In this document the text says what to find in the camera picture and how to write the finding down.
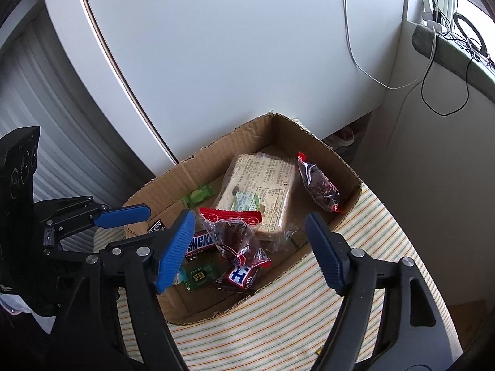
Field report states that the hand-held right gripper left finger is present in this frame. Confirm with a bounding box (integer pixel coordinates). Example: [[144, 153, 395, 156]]
[[58, 209, 196, 371]]

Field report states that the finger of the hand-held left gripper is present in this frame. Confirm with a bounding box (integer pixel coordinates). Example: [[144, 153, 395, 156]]
[[34, 196, 151, 240], [42, 236, 103, 276]]

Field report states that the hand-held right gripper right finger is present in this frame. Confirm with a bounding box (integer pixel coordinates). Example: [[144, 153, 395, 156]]
[[305, 212, 437, 371]]

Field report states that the brown chocolate bar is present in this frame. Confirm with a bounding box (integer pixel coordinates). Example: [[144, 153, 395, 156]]
[[185, 230, 219, 259]]

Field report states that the dark green snack packet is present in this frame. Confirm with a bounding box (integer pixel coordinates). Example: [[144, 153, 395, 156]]
[[183, 262, 221, 291]]

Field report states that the red dried date packet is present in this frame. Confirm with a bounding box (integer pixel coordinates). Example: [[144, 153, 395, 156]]
[[198, 207, 272, 269], [297, 152, 344, 213]]

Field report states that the light green snack packet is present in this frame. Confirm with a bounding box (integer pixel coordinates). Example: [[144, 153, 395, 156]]
[[182, 185, 216, 207]]

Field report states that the dark blue-white chocolate bar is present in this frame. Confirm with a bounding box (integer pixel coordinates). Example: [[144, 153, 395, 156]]
[[214, 263, 261, 292]]

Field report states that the packaged sliced bread loaf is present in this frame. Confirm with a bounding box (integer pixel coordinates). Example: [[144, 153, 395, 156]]
[[214, 154, 298, 240]]

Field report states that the cardboard box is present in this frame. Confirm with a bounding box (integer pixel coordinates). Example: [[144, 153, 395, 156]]
[[123, 111, 363, 325]]

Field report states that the person's left hand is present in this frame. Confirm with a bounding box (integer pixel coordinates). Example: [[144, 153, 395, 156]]
[[0, 296, 58, 334]]

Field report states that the red and white slipper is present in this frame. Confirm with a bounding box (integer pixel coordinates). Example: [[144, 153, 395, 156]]
[[334, 126, 355, 148]]

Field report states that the grey window sill pad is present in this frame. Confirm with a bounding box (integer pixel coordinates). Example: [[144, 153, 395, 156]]
[[412, 23, 495, 105]]

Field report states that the white power strip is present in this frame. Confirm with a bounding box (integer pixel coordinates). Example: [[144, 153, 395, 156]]
[[421, 0, 445, 32]]

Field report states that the window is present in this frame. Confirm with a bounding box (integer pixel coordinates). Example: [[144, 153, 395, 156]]
[[437, 0, 495, 70]]

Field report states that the white cable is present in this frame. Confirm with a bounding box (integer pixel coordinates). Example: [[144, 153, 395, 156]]
[[340, 0, 422, 90]]

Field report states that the black cable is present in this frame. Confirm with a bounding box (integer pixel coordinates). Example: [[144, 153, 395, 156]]
[[421, 31, 474, 117]]

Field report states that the black ring light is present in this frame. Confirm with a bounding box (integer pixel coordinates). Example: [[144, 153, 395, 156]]
[[452, 12, 489, 53]]

